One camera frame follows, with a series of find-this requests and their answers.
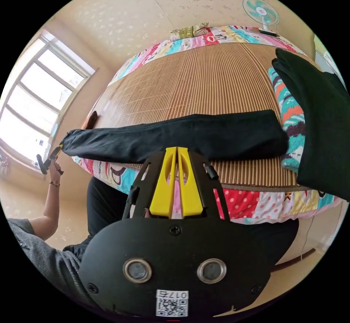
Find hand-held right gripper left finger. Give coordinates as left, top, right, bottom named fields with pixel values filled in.
left=149, top=147, right=178, bottom=217

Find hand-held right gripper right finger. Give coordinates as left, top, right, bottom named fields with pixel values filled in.
left=177, top=147, right=204, bottom=218

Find black pants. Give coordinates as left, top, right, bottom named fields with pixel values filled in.
left=61, top=109, right=289, bottom=164

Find person's left forearm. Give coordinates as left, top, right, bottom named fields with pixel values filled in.
left=28, top=179, right=62, bottom=242

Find person's left hand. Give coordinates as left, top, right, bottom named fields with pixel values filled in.
left=48, top=161, right=63, bottom=183

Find window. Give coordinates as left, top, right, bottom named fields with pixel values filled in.
left=0, top=28, right=100, bottom=172

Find person's body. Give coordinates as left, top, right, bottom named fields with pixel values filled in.
left=7, top=176, right=300, bottom=310

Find bed with woven mat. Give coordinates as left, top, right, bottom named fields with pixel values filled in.
left=71, top=24, right=343, bottom=225

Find pile of clothes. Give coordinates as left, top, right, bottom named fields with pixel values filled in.
left=268, top=48, right=350, bottom=203

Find patterned pillow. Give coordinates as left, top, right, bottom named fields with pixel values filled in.
left=169, top=23, right=210, bottom=39

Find teal table fan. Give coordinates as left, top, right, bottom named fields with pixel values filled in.
left=242, top=0, right=281, bottom=38

